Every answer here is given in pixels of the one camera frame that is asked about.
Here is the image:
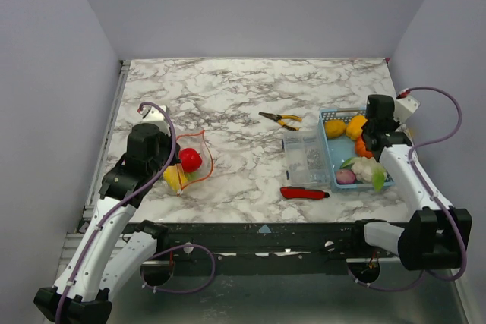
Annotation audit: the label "orange yellow bell pepper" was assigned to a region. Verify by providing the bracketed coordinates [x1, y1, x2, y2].
[345, 115, 368, 141]

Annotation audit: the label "red apple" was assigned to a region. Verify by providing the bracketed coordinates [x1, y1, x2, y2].
[178, 148, 203, 173]

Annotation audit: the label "clear zip bag orange zipper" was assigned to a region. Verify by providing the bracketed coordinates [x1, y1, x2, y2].
[163, 130, 214, 196]

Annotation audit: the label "yellow lemon squash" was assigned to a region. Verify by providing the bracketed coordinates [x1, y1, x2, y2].
[163, 164, 188, 194]

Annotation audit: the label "purple onion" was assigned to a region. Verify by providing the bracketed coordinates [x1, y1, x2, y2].
[335, 168, 357, 185]

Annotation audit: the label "green chili pepper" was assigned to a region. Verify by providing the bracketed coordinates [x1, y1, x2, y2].
[185, 171, 202, 182]

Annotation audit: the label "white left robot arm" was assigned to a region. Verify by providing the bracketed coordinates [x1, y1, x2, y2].
[34, 123, 178, 323]

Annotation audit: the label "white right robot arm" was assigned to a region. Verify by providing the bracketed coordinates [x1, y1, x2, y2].
[349, 93, 472, 272]

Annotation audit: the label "light blue plastic basket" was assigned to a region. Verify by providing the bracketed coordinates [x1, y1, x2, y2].
[318, 106, 374, 193]

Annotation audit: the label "small yellow orange fruit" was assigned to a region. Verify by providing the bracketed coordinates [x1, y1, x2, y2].
[323, 119, 347, 139]

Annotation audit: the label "clear plastic screw box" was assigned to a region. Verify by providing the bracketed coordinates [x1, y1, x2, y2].
[282, 131, 330, 188]

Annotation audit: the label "red black utility knife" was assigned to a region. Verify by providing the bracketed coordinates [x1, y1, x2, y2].
[279, 187, 330, 200]

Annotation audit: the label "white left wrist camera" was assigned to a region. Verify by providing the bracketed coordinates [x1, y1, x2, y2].
[137, 105, 169, 134]

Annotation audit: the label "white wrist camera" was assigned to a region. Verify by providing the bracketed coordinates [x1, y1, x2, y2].
[393, 93, 421, 124]
[137, 105, 169, 134]

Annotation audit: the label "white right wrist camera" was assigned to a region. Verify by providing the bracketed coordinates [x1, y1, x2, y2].
[393, 93, 421, 124]

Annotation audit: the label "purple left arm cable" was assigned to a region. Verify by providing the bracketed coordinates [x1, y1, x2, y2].
[55, 102, 216, 324]

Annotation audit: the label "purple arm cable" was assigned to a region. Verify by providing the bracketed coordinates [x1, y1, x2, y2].
[347, 87, 468, 291]
[55, 102, 216, 324]

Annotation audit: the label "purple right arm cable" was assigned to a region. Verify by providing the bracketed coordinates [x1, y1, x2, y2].
[347, 87, 468, 291]

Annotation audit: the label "yellow handled pliers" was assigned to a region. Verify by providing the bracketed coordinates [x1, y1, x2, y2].
[258, 112, 302, 131]

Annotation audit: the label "black metal base rail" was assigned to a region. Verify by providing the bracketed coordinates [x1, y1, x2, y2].
[122, 221, 392, 276]

